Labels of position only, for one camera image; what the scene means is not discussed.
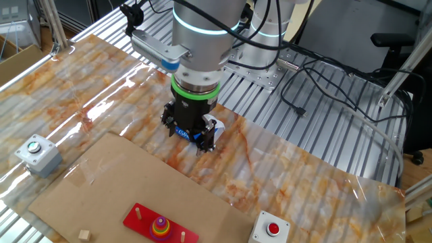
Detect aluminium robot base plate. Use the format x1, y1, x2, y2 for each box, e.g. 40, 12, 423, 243
222, 47, 298, 91

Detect cardboard box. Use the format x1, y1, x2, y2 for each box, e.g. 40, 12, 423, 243
0, 35, 45, 87

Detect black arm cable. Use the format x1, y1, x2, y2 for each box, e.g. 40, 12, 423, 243
119, 0, 317, 72

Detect aluminium profile bar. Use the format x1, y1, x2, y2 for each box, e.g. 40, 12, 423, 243
404, 175, 432, 210

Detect silver cable connector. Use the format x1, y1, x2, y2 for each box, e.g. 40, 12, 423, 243
275, 56, 300, 72

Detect red Hanoi base board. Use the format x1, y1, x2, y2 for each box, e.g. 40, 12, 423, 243
122, 202, 200, 243

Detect orange Hanoi ring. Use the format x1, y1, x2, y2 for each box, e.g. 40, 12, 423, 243
153, 222, 171, 235

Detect grey cable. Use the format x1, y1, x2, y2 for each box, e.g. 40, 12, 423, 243
323, 97, 405, 180

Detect aluminium corner posts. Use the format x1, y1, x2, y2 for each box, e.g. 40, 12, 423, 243
40, 0, 70, 50

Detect grey box green button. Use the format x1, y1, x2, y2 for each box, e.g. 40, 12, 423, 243
13, 134, 63, 179

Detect grey equipment case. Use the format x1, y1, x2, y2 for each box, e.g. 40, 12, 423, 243
0, 0, 41, 48

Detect black power cable with plug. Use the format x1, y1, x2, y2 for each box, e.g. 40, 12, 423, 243
279, 50, 428, 124

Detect blue white tissue pack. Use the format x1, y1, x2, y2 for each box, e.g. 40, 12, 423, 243
174, 113, 225, 152

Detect marble pattern plastic mat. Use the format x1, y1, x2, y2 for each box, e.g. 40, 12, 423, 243
0, 33, 407, 243

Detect brown cardboard sheet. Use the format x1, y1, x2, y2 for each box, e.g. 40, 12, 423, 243
28, 132, 257, 243

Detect clear tape patch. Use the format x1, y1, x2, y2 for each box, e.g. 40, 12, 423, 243
63, 157, 115, 188

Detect black office chair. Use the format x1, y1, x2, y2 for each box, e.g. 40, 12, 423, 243
370, 32, 432, 166

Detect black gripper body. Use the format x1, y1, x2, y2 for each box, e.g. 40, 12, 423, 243
171, 94, 219, 136

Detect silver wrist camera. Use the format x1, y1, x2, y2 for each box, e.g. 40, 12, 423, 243
130, 28, 190, 72

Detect slanted aluminium frame post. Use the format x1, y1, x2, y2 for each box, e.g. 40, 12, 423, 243
377, 33, 432, 108

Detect grey box red button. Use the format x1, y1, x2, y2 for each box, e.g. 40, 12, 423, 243
248, 210, 291, 243

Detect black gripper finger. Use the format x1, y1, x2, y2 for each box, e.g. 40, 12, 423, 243
160, 103, 177, 131
195, 114, 217, 155

